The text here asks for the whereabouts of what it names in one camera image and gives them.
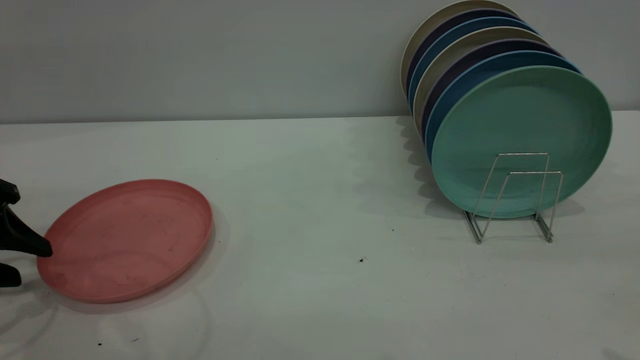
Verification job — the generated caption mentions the green round plate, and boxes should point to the green round plate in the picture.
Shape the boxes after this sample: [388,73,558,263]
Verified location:
[431,66,613,220]

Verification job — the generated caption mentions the blue round plate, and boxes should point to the blue round plate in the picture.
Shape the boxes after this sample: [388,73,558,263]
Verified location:
[408,17,536,115]
[425,51,581,163]

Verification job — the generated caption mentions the pink round plate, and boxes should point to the pink round plate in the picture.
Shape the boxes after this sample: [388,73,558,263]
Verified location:
[36,179,215,304]

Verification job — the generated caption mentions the silver wire dish rack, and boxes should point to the silver wire dish rack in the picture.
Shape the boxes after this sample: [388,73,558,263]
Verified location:
[462,153,564,245]

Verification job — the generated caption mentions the dark purple round plate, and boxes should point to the dark purple round plate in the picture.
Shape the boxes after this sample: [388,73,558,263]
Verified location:
[420,40,563,146]
[404,9,523,97]

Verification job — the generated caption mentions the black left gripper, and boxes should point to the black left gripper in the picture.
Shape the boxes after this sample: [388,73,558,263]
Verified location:
[0,179,53,288]

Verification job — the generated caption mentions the beige round plate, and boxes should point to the beige round plate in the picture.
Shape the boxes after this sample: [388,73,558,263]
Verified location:
[413,27,551,137]
[400,0,521,96]

